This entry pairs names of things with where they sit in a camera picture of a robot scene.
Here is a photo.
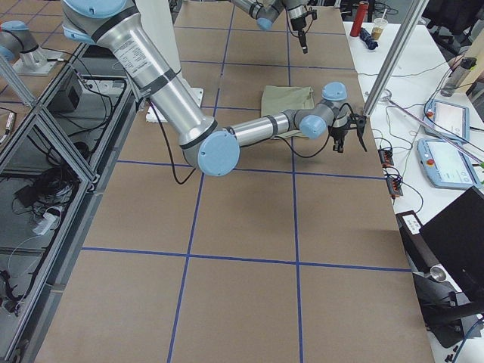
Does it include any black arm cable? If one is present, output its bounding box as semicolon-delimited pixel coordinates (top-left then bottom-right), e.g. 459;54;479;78
154;101;352;186

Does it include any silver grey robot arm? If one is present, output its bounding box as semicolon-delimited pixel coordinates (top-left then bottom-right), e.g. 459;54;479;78
231;0;318;54
62;1;349;176

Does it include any iced coffee cup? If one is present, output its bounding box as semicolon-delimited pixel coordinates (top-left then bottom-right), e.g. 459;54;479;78
371;10;388;41

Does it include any red cylindrical bottle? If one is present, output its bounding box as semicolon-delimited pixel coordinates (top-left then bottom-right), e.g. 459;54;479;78
349;1;370;37

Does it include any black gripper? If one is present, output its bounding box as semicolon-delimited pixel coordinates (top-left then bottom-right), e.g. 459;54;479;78
330;124;348;153
290;14;309;54

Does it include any aluminium frame post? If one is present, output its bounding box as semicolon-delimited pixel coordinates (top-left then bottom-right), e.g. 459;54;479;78
362;0;428;117

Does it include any white reacher grabber stick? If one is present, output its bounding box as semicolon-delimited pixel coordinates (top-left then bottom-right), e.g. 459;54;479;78
380;90;483;168

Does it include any blue teach pendant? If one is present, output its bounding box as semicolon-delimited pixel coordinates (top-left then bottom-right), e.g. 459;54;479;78
417;138;483;190
423;100;470;142

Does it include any near blue teach pendant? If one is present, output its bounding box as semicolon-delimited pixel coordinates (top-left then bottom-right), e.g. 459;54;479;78
417;138;483;190

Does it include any far blue teach pendant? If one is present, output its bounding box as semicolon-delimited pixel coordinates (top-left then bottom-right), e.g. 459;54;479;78
423;100;470;142

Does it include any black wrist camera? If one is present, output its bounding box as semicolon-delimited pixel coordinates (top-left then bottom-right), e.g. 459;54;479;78
306;9;318;20
348;113;368;152

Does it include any folded navy blue umbrella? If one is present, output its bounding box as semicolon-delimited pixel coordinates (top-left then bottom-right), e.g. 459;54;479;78
359;27;378;51

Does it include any olive green long-sleeve shirt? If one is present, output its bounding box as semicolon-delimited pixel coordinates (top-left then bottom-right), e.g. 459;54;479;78
261;85;315;116

